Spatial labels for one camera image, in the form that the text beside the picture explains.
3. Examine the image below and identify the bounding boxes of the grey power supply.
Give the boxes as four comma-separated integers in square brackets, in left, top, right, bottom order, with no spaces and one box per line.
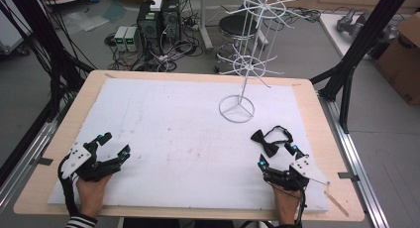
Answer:
[125,26,142,53]
[113,25,129,53]

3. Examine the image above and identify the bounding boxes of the thin wooden stick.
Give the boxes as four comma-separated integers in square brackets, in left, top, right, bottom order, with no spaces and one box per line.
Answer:
[324,189,351,218]

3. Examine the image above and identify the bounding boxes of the tangle of floor cables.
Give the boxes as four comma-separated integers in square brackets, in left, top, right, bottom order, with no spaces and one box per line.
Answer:
[104,0,207,73]

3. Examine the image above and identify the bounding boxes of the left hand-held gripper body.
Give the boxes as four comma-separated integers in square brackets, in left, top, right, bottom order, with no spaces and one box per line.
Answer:
[59,140,124,183]

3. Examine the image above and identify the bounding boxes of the person's right hand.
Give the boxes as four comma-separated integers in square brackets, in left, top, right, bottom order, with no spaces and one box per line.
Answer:
[271,183,302,226]

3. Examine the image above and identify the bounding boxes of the white stand leg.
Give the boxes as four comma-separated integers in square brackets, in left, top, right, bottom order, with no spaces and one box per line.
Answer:
[197,0,216,54]

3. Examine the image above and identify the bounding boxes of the black bow tie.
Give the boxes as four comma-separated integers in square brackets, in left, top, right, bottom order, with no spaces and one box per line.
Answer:
[250,125,294,159]

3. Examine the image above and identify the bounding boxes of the black round stool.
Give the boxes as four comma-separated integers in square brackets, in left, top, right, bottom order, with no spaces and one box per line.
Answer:
[214,14,269,74]

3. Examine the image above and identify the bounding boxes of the black metal frame post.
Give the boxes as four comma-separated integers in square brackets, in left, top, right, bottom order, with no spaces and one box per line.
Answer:
[309,0,414,134]

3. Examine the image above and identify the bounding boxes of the black computer tower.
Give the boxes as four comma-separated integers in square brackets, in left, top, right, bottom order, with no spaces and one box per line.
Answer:
[160,0,182,44]
[136,2,163,56]

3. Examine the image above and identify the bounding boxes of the white wire display rack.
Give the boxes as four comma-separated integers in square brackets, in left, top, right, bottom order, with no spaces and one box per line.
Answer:
[217,0,309,124]

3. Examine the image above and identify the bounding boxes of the grey machine part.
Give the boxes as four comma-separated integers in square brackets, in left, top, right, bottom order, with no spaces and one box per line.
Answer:
[335,7,400,42]

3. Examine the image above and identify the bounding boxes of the white foam mat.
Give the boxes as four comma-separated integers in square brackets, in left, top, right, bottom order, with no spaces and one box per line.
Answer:
[47,77,331,213]

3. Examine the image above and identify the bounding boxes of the aluminium rail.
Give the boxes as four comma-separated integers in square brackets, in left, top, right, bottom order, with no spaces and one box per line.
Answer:
[317,90,391,228]
[0,117,65,213]

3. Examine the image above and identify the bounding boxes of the cardboard box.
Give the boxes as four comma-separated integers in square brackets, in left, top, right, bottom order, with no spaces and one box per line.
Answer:
[373,12,420,107]

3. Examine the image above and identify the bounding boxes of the black frame post with cables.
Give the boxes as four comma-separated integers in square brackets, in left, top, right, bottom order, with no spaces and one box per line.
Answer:
[0,0,95,124]

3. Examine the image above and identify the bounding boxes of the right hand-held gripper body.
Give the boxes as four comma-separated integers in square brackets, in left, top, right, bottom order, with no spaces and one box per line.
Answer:
[262,154,312,192]

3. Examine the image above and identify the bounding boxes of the person's left hand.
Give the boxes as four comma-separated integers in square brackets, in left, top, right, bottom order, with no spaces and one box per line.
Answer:
[75,173,114,220]

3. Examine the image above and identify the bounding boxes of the white box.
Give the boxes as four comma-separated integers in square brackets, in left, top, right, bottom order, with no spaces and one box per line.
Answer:
[149,0,164,13]

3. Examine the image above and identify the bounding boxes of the grey tape strip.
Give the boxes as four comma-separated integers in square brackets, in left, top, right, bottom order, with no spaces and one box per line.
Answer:
[30,157,54,167]
[337,171,361,183]

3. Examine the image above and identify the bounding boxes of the clear plastic sheet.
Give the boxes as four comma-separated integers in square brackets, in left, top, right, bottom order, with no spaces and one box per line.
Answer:
[59,9,111,36]

